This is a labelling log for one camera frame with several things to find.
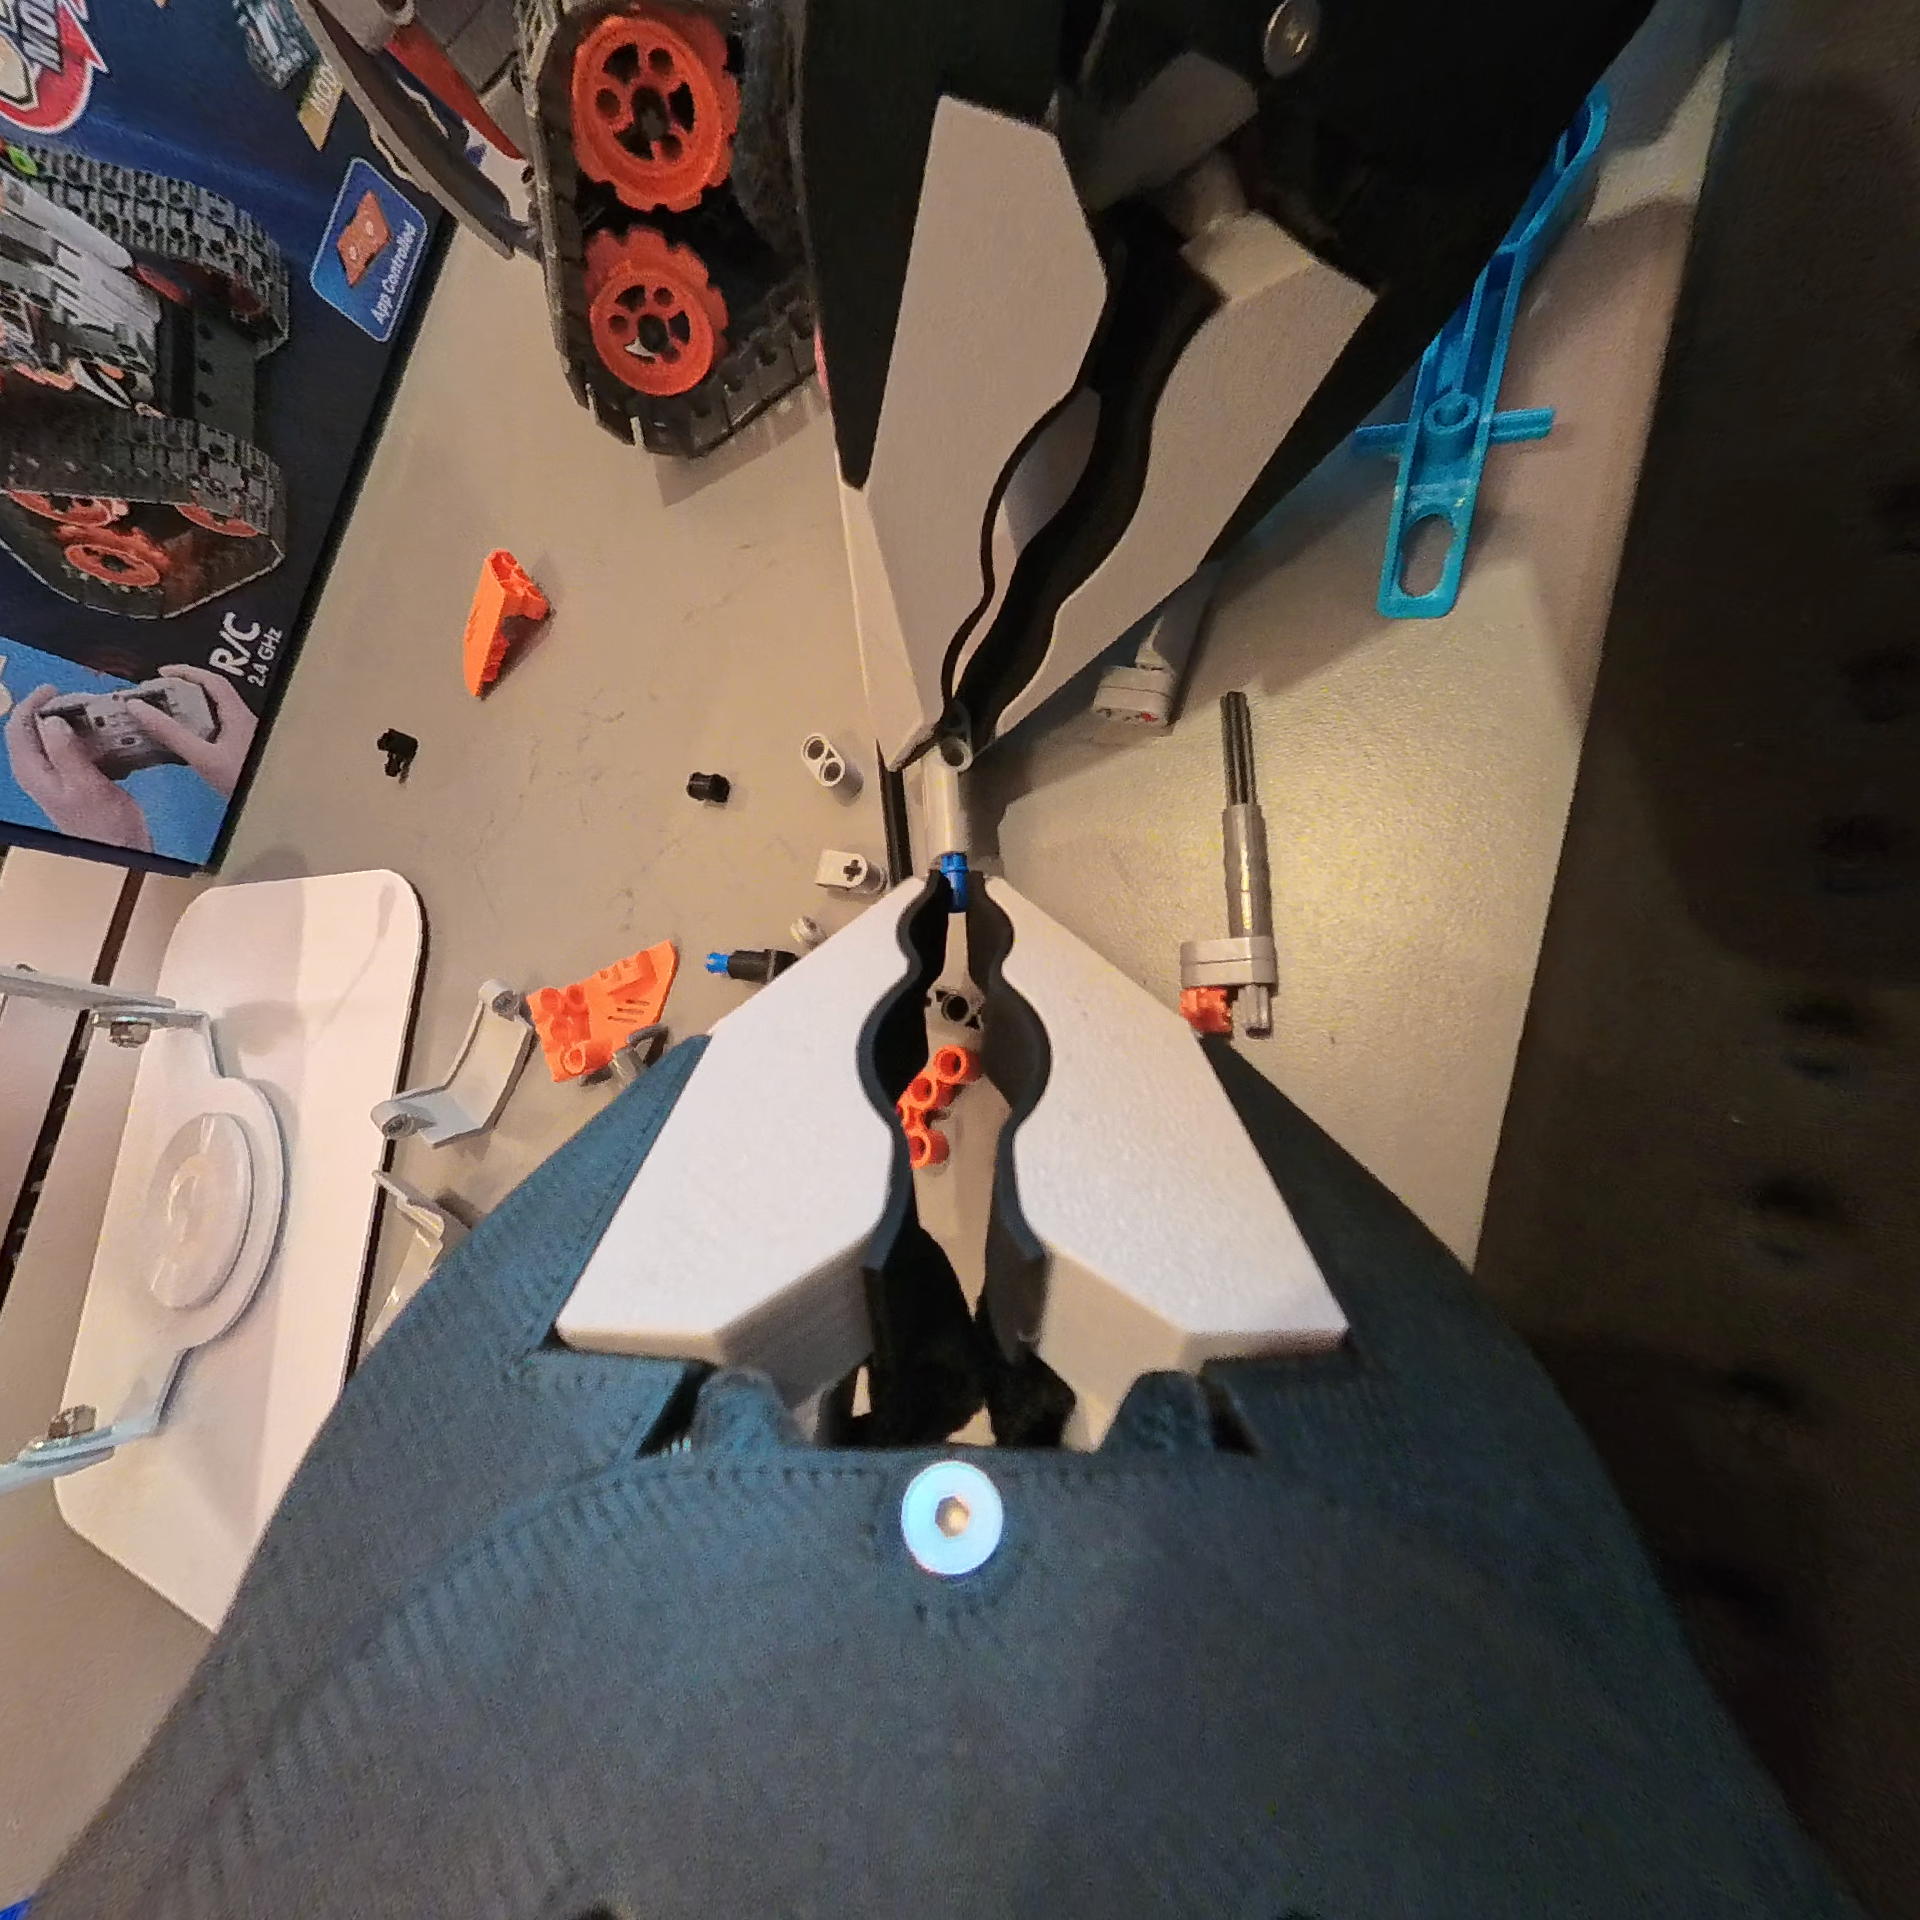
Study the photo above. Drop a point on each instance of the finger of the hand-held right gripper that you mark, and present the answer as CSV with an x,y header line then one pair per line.
x,y
1244,360
991,300

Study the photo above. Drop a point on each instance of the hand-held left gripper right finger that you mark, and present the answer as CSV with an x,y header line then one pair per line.
x,y
1186,1201

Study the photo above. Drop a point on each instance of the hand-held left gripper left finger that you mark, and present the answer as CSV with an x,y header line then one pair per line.
x,y
705,1201

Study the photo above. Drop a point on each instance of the light grey cross-hole connector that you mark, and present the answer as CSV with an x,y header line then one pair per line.
x,y
850,869

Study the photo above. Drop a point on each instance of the blue pin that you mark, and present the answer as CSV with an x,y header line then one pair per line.
x,y
954,878

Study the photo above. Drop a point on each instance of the dark grey pin connector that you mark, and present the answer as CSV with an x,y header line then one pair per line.
x,y
639,1059

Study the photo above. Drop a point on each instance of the teal separator tool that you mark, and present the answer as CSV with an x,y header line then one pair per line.
x,y
1463,375

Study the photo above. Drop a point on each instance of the orange flat panel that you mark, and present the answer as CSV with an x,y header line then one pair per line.
x,y
601,1005

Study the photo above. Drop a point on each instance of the black connector with blue pin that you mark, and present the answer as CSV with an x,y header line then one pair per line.
x,y
758,963

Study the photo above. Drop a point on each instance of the orange five-hole connector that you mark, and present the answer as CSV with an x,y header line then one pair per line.
x,y
939,1103

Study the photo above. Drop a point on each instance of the grey curved panel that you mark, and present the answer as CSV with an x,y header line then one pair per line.
x,y
413,1230
475,1073

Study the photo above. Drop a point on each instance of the grey L-shaped beam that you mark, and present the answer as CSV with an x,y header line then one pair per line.
x,y
956,1005

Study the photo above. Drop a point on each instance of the grey cylinder axle assembly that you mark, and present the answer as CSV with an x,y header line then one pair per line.
x,y
1250,869

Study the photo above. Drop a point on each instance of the light grey long block piece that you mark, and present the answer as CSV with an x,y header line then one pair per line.
x,y
1133,691

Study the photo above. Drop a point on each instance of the tracked toy robot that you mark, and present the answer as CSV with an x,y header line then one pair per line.
x,y
646,195

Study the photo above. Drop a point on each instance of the white stand base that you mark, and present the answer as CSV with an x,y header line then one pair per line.
x,y
331,1021

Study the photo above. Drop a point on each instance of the grey double-hole connector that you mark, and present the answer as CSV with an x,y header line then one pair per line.
x,y
830,764

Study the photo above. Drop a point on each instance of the black small angled connector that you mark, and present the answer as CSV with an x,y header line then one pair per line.
x,y
396,755

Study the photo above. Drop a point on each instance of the black dimpled mat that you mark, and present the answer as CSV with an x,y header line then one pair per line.
x,y
1725,1049

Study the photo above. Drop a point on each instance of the orange wedge brick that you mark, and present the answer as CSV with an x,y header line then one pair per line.
x,y
503,623

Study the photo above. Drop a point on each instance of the robot kit box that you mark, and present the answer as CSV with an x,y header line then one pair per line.
x,y
181,452

